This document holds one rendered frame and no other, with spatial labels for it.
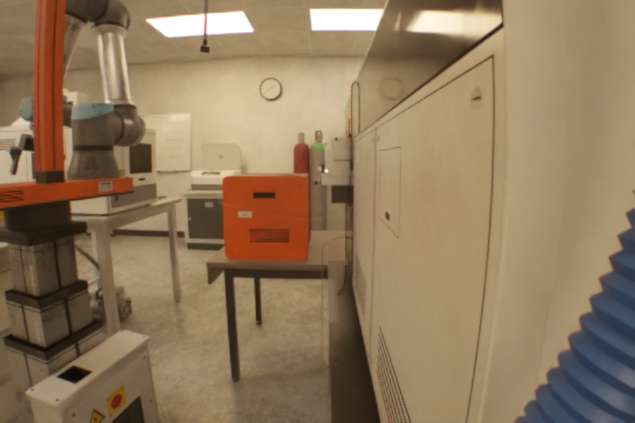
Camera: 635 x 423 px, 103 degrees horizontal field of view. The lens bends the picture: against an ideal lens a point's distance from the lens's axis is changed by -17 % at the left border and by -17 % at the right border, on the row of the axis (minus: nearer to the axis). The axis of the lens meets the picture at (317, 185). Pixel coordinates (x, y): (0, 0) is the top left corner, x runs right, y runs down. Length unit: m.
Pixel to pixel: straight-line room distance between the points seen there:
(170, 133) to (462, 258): 5.04
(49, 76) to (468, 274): 0.92
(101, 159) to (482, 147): 0.97
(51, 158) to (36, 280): 0.30
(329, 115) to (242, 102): 1.33
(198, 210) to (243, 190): 2.76
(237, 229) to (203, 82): 3.73
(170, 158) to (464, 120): 5.02
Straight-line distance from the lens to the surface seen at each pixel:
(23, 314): 1.03
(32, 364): 1.05
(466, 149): 0.21
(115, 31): 1.27
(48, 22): 0.97
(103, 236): 2.02
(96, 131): 1.04
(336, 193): 1.12
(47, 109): 0.92
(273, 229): 1.54
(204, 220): 4.27
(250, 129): 4.71
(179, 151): 5.07
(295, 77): 4.74
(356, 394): 0.72
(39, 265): 0.95
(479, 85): 0.20
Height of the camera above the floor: 1.21
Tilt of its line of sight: 5 degrees down
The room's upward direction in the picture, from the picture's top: straight up
